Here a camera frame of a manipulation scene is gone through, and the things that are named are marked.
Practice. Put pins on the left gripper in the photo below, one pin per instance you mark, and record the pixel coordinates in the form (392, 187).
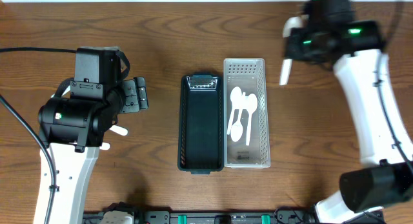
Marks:
(134, 95)

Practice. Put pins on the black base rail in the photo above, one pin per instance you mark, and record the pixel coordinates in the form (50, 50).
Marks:
(124, 213)

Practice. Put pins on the white fork lower left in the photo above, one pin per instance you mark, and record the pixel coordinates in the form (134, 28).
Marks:
(105, 146)

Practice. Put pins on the white fork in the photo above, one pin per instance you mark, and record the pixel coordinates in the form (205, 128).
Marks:
(105, 146)
(119, 130)

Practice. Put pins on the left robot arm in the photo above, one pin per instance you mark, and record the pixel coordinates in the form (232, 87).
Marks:
(72, 125)

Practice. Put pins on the clear plastic basket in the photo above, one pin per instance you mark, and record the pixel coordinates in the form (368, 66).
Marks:
(249, 75)

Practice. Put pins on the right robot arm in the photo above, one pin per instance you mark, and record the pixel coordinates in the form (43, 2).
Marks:
(327, 32)

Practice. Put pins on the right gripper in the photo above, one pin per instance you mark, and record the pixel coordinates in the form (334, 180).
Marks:
(293, 43)

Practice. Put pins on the black plastic basket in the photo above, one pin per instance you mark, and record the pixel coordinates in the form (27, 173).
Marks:
(200, 147)

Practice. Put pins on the white fork middle left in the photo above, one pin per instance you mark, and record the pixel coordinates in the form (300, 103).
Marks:
(119, 130)

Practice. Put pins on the white spoon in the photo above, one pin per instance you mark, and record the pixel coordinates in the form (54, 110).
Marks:
(237, 128)
(293, 22)
(251, 106)
(235, 95)

